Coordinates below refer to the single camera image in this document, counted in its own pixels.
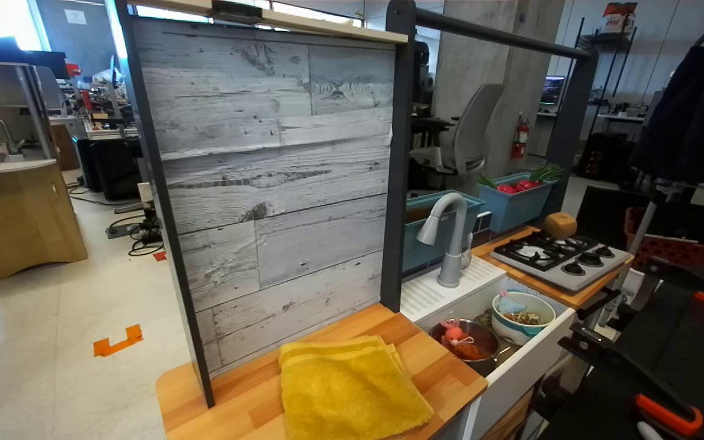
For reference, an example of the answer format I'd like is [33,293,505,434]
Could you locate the wooden cabinet grey top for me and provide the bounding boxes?
[0,154,91,285]

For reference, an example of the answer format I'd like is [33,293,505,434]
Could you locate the red toy vegetable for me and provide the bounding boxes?
[495,177,537,198]

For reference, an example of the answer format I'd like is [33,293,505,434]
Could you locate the orange plastic crate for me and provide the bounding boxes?
[621,203,704,274]

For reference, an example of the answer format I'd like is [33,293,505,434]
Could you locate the light wooden plank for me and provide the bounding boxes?
[132,0,412,49]

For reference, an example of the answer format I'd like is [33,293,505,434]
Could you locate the pink red plushie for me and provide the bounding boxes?
[437,321,475,352]

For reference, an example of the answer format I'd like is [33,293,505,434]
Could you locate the black floor cables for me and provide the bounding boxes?
[106,203,168,260]

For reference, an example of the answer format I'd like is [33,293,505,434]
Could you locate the grey wood-look backsplash panel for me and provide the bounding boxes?
[132,18,399,380]

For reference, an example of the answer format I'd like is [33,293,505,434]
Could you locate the silver kitchen faucet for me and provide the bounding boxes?
[412,191,475,292]

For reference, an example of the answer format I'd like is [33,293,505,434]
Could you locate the red fire extinguisher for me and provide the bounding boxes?
[508,114,533,164]

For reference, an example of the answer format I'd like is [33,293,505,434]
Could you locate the green toy vegetable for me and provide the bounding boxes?
[531,162,571,186]

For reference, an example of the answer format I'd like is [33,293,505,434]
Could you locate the black storage case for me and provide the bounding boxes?
[76,133,146,203]

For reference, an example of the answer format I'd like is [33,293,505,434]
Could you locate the teal planter box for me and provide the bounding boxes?
[471,171,557,238]
[400,191,486,276]

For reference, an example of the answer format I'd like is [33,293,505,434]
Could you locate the white bowl teal outside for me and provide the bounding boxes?
[488,288,559,347]

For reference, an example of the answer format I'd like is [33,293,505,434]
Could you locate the green yellow frog plushie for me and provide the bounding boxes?
[504,305,542,327]

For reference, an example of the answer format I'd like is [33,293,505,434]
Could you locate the white farmhouse sink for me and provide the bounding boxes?
[399,258,580,440]

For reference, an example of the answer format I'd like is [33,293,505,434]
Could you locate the black shelf rack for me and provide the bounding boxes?
[570,2,641,137]

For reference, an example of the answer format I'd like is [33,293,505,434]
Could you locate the black grey toy stovetop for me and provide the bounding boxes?
[488,230,636,296]

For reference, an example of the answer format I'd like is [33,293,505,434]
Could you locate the black fabric cover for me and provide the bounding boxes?
[632,40,704,191]

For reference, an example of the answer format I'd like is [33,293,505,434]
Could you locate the brown bread loaf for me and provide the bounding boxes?
[542,211,580,239]

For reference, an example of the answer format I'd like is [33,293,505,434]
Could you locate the black metal frame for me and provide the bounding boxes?
[114,0,601,411]

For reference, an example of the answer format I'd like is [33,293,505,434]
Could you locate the grey office chair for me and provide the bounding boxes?
[448,82,508,178]

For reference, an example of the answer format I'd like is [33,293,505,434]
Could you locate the yellow terry towel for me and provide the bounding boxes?
[275,335,437,440]

